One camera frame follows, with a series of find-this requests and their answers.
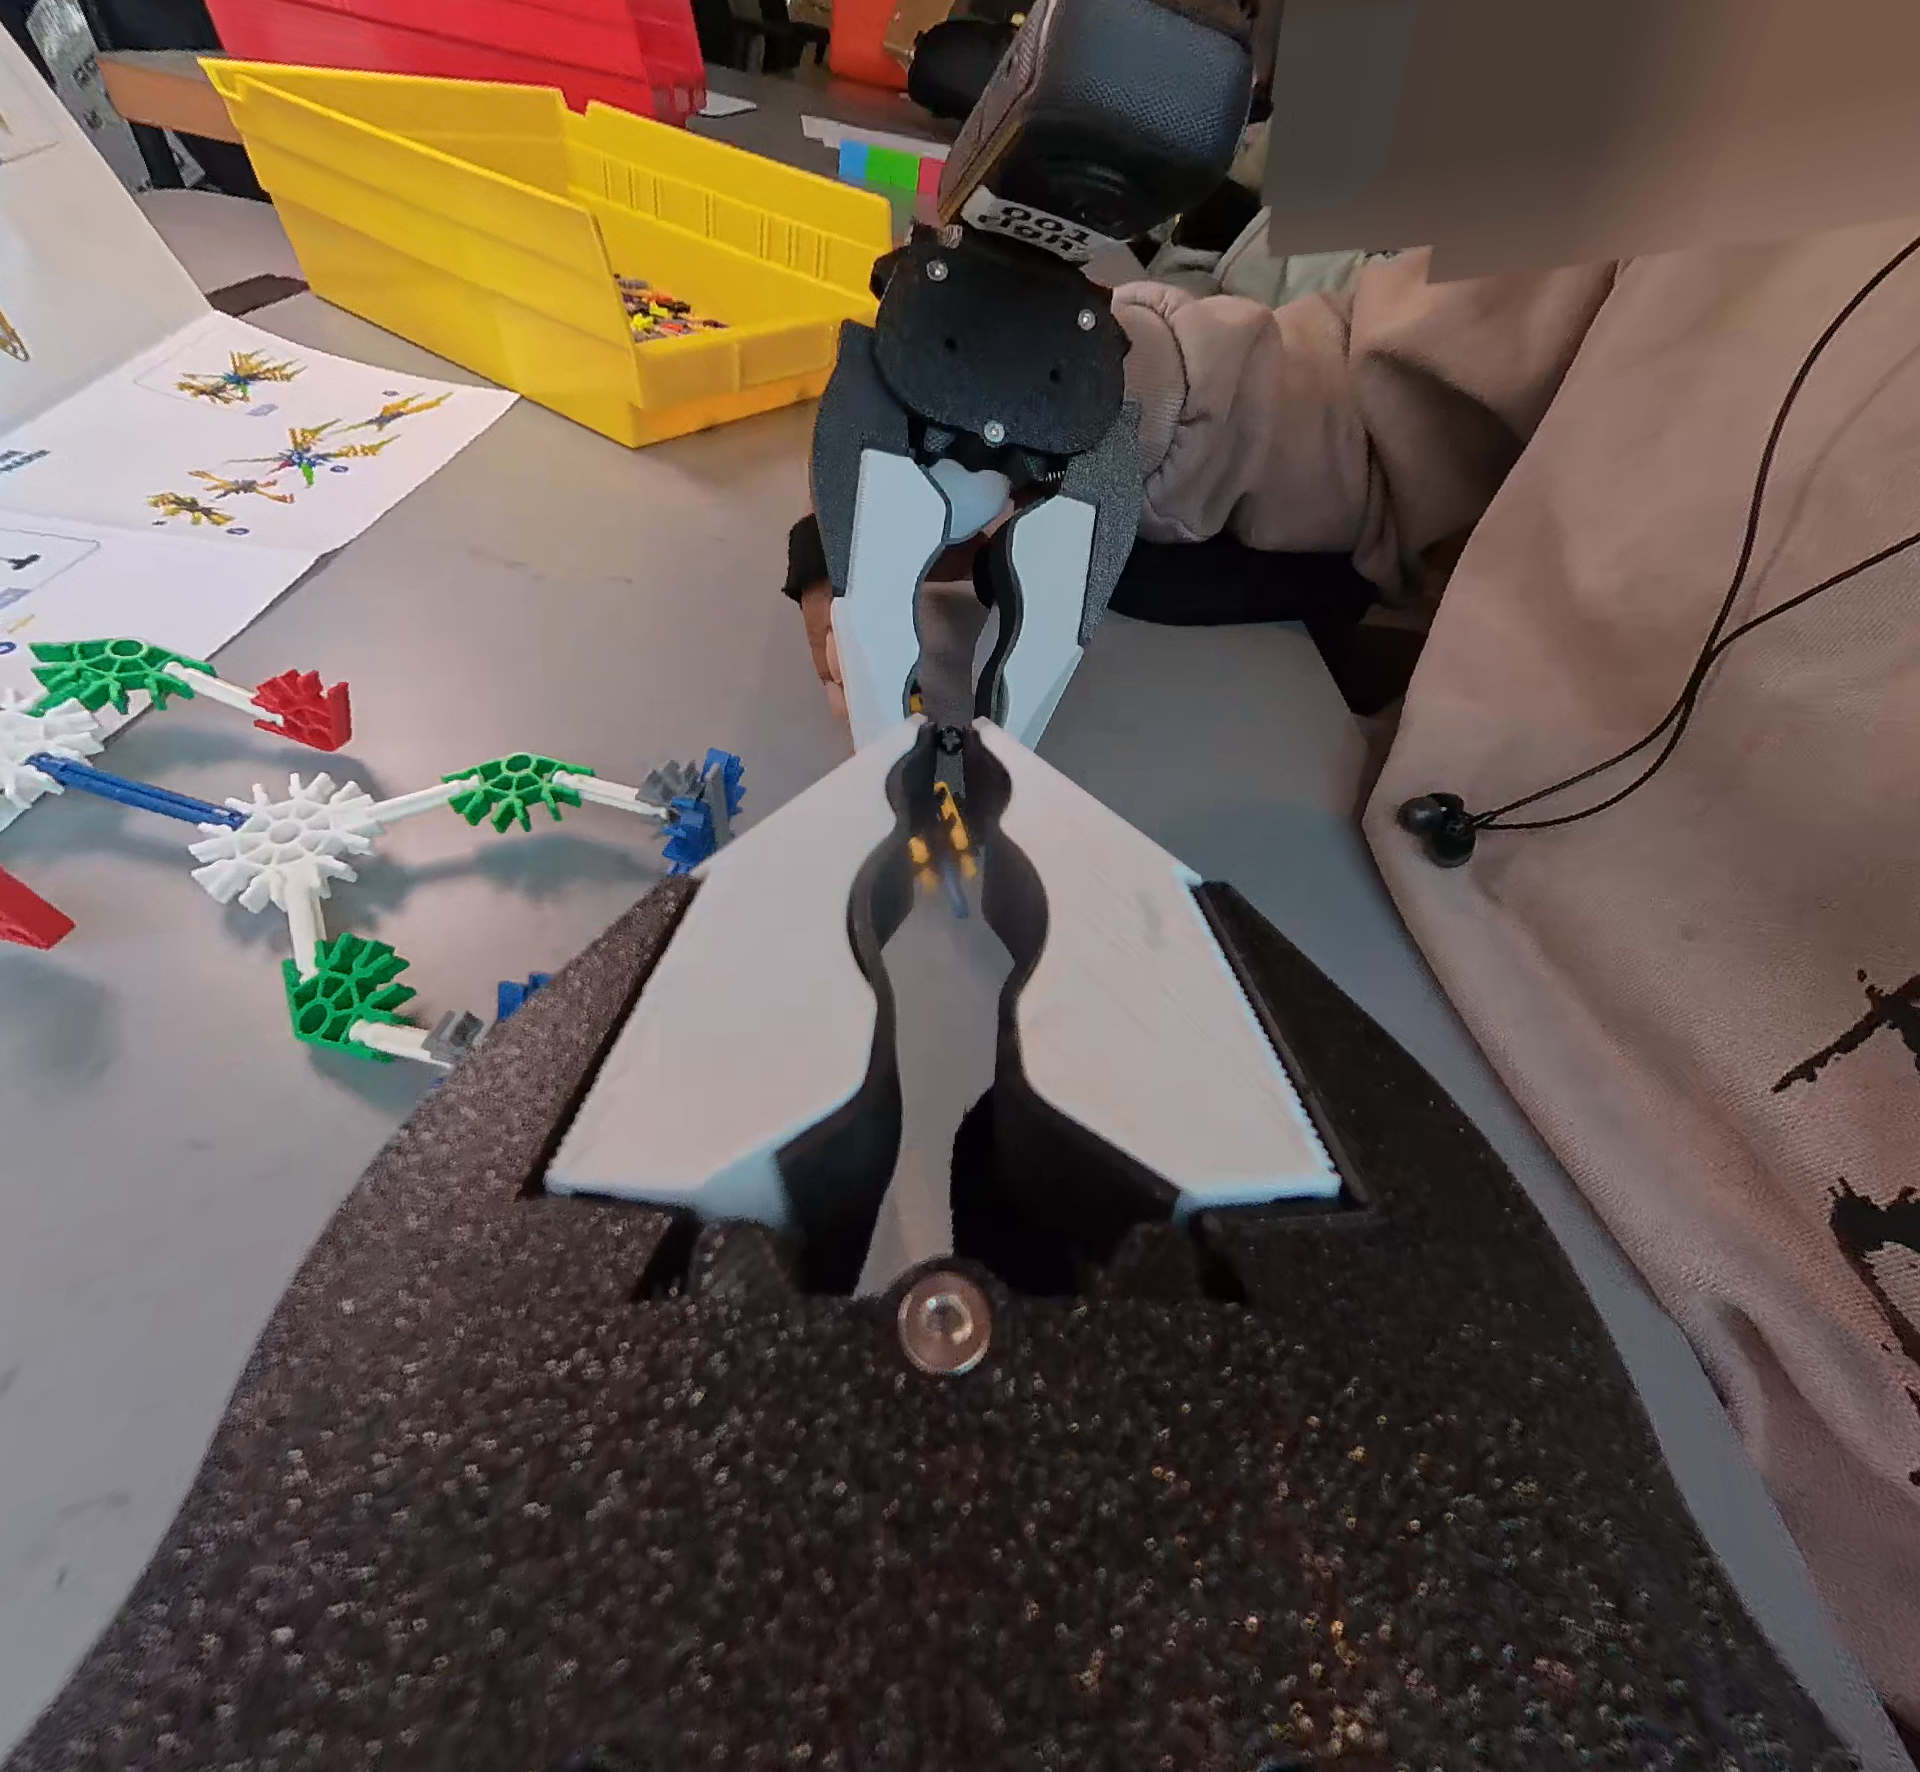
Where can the colourful paper squares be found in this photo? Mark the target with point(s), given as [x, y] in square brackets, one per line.
[885, 167]

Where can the multicoloured construction toy model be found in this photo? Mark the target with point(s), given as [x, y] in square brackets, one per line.
[285, 836]

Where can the black office chair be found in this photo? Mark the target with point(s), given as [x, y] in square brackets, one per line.
[960, 77]

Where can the wooden chair back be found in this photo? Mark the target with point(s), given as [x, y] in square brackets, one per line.
[922, 3]

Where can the person's right forearm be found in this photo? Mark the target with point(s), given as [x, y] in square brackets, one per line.
[1275, 422]

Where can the person's right leg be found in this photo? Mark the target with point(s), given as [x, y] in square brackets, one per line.
[1245, 587]

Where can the black orange toy wheel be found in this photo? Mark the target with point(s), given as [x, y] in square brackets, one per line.
[943, 812]

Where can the orange chair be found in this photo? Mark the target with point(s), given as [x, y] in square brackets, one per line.
[868, 25]

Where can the person's right hand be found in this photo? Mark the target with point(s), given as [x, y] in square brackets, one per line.
[821, 639]

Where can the wooden table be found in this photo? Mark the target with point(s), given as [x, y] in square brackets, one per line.
[165, 101]

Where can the white instruction sheet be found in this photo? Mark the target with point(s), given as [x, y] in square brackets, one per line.
[179, 571]

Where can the yellow plastic bin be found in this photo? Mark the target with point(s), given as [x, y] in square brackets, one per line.
[449, 226]

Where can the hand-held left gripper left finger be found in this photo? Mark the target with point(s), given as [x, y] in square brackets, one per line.
[720, 1037]

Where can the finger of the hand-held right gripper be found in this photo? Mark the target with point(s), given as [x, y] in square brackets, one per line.
[877, 557]
[1057, 603]

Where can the beige printed hoodie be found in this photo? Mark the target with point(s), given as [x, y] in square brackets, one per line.
[1650, 903]

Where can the pile of loose toy parts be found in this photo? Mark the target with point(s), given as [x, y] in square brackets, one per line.
[675, 309]

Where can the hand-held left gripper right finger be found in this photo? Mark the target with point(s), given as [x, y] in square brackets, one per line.
[1169, 1052]

